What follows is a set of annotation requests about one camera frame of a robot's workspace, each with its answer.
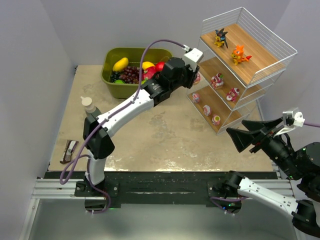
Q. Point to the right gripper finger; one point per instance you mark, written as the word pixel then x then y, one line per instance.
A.
pixel 253 127
pixel 241 138

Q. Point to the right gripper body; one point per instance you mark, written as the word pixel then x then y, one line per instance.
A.
pixel 261 138

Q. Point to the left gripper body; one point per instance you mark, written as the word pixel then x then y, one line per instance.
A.
pixel 191 76

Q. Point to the pink bear strawberry toy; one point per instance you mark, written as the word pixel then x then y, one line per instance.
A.
pixel 197 79

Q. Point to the pink toy green top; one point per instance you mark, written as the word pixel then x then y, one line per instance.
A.
pixel 216 120

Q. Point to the pink toy blue trim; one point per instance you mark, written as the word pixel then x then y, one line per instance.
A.
pixel 195 97

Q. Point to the pink red bear toy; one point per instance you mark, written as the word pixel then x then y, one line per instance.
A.
pixel 232 94

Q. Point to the pink strawberry cake toy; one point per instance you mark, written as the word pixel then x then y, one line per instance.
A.
pixel 217 81

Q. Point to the pink toy white belly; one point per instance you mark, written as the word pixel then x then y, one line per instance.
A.
pixel 207 110

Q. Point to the black cat toy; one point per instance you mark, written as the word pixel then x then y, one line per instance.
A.
pixel 220 38

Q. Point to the orange fox toy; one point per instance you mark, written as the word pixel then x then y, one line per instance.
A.
pixel 238 55

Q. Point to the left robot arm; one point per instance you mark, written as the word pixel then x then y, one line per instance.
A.
pixel 99 129

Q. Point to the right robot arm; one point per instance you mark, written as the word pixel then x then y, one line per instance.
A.
pixel 301 165

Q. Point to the red apple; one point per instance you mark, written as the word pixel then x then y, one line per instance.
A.
pixel 159 66

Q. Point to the pink dragon fruit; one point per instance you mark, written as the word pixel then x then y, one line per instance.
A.
pixel 148 73

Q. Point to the yellow lemon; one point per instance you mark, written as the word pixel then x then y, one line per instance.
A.
pixel 147 64

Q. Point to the purple grape bunch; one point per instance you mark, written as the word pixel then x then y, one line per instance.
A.
pixel 130 75

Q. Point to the yellow mango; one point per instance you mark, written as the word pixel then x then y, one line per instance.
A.
pixel 121 64

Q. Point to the dark blue grape bunch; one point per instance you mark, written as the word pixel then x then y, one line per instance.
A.
pixel 115 75

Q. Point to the olive green plastic bin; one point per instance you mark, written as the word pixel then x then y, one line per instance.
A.
pixel 134 54

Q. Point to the grey bottle beige cap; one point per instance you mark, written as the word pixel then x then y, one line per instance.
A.
pixel 89 107

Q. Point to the brown snack bar wrapper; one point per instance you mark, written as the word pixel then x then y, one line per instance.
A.
pixel 69 149

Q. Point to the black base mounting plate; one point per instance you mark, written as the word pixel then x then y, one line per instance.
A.
pixel 163 188

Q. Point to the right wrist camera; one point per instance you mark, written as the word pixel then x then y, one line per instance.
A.
pixel 292 119

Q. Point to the white wire wooden shelf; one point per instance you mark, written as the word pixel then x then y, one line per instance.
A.
pixel 271 56

